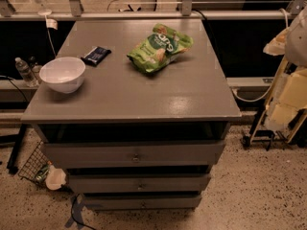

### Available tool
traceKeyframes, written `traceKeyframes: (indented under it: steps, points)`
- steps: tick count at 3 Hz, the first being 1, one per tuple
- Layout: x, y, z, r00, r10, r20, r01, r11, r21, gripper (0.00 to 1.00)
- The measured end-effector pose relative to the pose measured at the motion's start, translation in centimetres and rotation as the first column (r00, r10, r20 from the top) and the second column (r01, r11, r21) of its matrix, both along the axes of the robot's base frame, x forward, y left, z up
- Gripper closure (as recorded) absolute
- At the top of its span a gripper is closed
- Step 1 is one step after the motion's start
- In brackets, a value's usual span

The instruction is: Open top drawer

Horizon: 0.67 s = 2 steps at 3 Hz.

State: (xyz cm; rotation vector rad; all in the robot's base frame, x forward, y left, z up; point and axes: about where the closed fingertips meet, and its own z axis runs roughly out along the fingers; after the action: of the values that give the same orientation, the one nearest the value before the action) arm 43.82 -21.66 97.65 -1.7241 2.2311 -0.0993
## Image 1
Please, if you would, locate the yellow metal cart frame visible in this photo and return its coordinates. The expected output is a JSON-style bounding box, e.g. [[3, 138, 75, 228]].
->
[[242, 57, 307, 150]]

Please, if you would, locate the grey drawer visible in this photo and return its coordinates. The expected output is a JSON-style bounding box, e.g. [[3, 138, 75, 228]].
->
[[42, 141, 225, 169], [68, 174, 211, 194], [83, 194, 201, 211]]

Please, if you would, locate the black stand leg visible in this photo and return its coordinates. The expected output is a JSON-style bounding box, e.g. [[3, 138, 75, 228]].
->
[[7, 124, 27, 174]]

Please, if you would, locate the grey drawer cabinet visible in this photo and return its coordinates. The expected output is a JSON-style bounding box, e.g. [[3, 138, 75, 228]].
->
[[22, 19, 241, 198]]

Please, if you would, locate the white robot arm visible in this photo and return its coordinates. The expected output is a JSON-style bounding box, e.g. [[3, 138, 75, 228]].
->
[[263, 8, 307, 67]]

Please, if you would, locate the white cable right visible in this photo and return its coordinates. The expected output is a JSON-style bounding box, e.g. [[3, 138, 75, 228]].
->
[[231, 8, 291, 104]]

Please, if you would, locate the metal railing frame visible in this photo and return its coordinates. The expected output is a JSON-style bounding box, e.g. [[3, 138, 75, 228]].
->
[[0, 0, 306, 21]]

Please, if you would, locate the clear plastic water bottle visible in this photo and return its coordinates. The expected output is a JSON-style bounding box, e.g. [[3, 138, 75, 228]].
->
[[15, 57, 38, 87]]

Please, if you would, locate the grey middle drawer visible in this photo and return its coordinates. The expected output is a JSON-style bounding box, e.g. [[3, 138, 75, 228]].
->
[[68, 174, 211, 194]]

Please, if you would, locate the white bowl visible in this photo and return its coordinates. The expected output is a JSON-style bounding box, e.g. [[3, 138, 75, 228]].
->
[[39, 57, 85, 94]]

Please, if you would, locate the dark blue snack bar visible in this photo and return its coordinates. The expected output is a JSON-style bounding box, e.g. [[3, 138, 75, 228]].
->
[[81, 46, 111, 66]]

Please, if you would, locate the grey bottom drawer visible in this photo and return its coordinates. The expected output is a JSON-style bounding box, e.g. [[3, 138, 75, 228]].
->
[[83, 194, 201, 211]]

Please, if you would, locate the black cable on floor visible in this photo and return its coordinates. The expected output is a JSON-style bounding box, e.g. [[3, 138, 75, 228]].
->
[[70, 194, 97, 230]]

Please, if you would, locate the black wire basket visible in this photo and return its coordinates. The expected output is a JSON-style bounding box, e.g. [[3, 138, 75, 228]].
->
[[18, 142, 50, 186]]

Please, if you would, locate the green chip bag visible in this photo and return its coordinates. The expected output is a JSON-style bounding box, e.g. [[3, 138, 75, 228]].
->
[[127, 23, 194, 75]]

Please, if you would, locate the grey top drawer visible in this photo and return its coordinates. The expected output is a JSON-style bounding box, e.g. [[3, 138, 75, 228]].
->
[[42, 141, 225, 169]]

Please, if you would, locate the white cup on floor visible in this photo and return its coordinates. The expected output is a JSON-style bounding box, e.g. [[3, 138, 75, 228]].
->
[[45, 169, 66, 191]]

